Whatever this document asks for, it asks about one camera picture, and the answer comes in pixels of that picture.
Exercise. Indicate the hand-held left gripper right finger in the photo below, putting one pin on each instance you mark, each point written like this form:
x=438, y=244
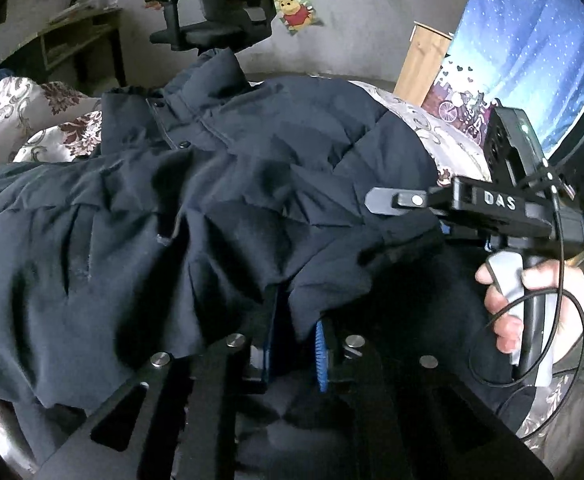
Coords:
x=320, y=355

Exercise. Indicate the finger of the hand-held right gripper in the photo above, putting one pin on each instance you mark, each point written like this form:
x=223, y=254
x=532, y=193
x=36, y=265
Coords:
x=387, y=199

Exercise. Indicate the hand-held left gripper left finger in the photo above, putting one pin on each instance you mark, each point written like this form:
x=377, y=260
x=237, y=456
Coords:
x=271, y=342

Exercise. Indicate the dark navy padded jacket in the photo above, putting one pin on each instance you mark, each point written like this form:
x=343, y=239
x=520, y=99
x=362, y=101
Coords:
x=221, y=185

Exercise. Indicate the person's right hand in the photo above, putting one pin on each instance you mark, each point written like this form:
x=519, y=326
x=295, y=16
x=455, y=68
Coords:
x=569, y=325

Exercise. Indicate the light wooden board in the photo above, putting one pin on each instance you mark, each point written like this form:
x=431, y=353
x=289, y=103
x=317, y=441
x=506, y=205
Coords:
x=422, y=65

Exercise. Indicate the blue printed curtain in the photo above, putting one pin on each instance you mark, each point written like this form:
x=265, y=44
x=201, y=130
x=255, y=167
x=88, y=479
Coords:
x=522, y=35

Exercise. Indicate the black office chair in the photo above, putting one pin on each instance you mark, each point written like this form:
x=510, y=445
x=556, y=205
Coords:
x=211, y=35

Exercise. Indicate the floral patterned bed blanket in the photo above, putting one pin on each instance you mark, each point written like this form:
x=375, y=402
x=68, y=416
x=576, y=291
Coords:
x=46, y=110

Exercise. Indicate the wooden desk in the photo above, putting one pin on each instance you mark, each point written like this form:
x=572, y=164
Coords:
x=84, y=27

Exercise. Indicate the white papers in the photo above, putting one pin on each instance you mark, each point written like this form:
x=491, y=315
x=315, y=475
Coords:
x=86, y=10

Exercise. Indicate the yellow bear wall poster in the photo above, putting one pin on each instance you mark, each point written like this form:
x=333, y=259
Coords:
x=294, y=7

